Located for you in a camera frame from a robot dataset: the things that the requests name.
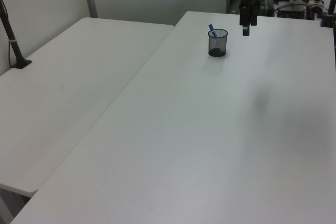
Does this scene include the black mesh pen cup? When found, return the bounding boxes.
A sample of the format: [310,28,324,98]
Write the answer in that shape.
[207,28,228,58]

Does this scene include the small camera on white mount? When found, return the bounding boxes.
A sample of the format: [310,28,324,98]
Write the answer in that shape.
[308,0,326,13]

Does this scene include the black electronics box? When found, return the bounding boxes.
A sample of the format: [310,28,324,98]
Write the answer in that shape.
[277,1,316,20]

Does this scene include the black camera pole white band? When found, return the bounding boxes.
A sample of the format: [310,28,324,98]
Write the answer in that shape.
[0,0,33,69]

